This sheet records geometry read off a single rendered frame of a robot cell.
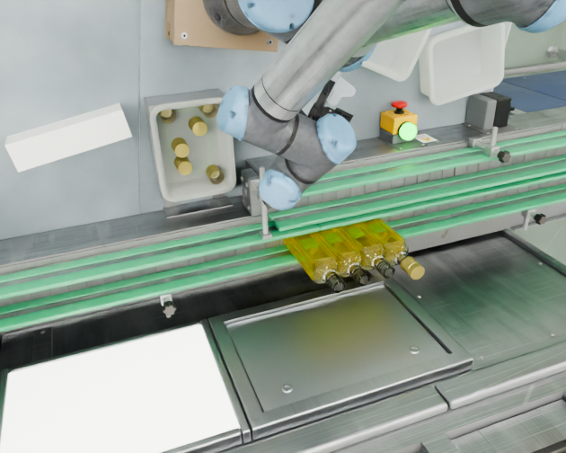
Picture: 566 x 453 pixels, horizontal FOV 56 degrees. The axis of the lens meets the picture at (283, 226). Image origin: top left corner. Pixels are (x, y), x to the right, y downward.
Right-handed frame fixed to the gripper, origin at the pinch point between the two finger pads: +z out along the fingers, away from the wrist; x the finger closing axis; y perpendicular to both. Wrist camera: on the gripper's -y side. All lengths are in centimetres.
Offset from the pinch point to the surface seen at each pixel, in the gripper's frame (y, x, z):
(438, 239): 41, -38, 15
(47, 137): -47, -14, -34
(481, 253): 53, -37, 16
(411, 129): 19.8, -10.9, 17.3
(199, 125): -23.2, -12.2, -13.5
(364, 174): 14.2, -16.0, -0.3
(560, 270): 71, -29, 14
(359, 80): 2.9, -6.3, 20.9
